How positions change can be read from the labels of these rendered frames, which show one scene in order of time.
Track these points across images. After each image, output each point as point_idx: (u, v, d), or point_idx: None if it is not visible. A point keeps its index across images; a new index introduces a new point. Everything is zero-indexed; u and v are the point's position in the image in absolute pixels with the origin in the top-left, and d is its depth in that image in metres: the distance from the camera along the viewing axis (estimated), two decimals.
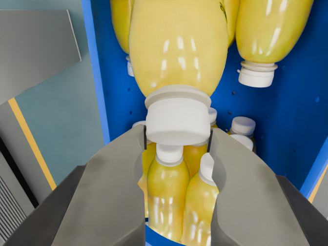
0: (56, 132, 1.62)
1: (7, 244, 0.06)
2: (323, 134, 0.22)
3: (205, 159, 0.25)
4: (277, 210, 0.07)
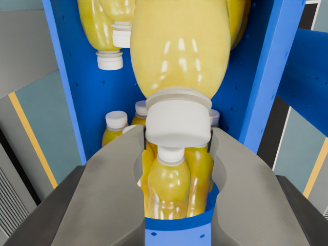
0: (55, 127, 1.67)
1: (6, 245, 0.06)
2: None
3: None
4: (277, 210, 0.07)
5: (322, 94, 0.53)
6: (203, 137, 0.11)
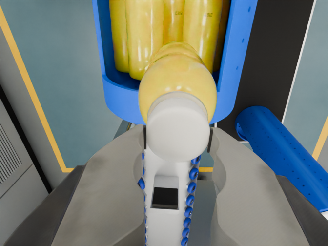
0: (50, 60, 1.53)
1: (7, 244, 0.06)
2: None
3: None
4: (277, 210, 0.07)
5: None
6: None
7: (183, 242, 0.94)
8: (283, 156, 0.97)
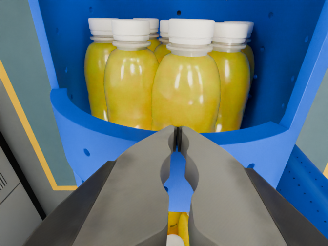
0: (36, 72, 1.39)
1: (40, 227, 0.06)
2: None
3: (175, 18, 0.17)
4: (249, 202, 0.07)
5: None
6: None
7: None
8: (303, 189, 0.83)
